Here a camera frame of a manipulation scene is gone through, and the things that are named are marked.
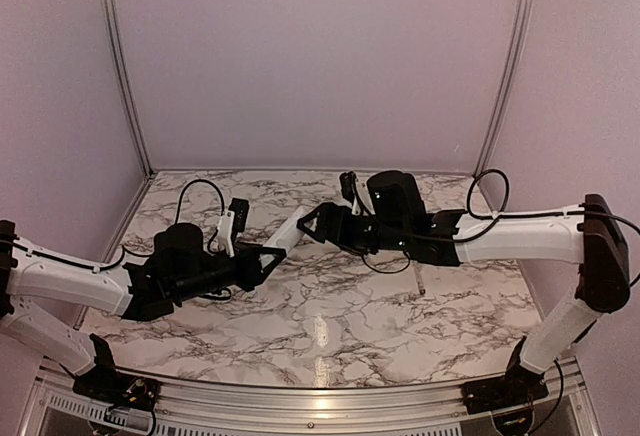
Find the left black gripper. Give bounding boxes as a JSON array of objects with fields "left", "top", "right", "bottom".
[{"left": 173, "top": 241, "right": 287, "bottom": 303}]

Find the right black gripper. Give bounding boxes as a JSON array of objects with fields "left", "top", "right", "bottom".
[{"left": 296, "top": 202, "right": 409, "bottom": 256}]

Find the white remote control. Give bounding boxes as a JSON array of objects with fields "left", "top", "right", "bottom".
[{"left": 263, "top": 206, "right": 306, "bottom": 254}]

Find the clear handled screwdriver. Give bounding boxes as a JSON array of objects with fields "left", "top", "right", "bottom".
[{"left": 413, "top": 265, "right": 426, "bottom": 296}]

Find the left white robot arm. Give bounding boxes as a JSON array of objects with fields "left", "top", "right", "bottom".
[{"left": 1, "top": 220, "right": 301, "bottom": 401}]

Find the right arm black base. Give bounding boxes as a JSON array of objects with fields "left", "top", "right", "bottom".
[{"left": 461, "top": 357, "right": 549, "bottom": 414}]

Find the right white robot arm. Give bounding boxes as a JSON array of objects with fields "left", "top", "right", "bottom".
[{"left": 297, "top": 170, "right": 635, "bottom": 404}]

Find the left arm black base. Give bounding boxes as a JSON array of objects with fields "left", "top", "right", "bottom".
[{"left": 73, "top": 366, "right": 160, "bottom": 412}]

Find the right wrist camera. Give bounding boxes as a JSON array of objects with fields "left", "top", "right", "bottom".
[{"left": 339, "top": 171, "right": 359, "bottom": 204}]

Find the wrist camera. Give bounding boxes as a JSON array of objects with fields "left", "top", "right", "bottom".
[
  {"left": 339, "top": 171, "right": 359, "bottom": 204},
  {"left": 216, "top": 198, "right": 250, "bottom": 258}
]

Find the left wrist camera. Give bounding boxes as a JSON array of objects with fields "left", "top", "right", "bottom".
[{"left": 216, "top": 198, "right": 250, "bottom": 258}]

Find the left camera black cable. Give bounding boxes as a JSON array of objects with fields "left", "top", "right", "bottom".
[{"left": 94, "top": 178, "right": 227, "bottom": 277}]

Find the camera black cable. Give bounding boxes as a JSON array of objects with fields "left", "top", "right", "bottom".
[
  {"left": 94, "top": 178, "right": 227, "bottom": 277},
  {"left": 364, "top": 168, "right": 640, "bottom": 287}
]

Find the right camera black cable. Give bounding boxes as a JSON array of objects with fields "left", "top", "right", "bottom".
[{"left": 364, "top": 168, "right": 640, "bottom": 287}]

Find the front aluminium rail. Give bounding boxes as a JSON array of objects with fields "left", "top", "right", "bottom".
[{"left": 18, "top": 360, "right": 601, "bottom": 435}]

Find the right aluminium frame post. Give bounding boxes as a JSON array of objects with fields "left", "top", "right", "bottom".
[{"left": 472, "top": 0, "right": 540, "bottom": 180}]

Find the aluminium frame post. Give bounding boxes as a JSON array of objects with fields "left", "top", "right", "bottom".
[
  {"left": 101, "top": 0, "right": 155, "bottom": 179},
  {"left": 472, "top": 0, "right": 540, "bottom": 180}
]

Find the left aluminium frame post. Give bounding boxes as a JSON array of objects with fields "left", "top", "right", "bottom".
[{"left": 101, "top": 0, "right": 155, "bottom": 179}]

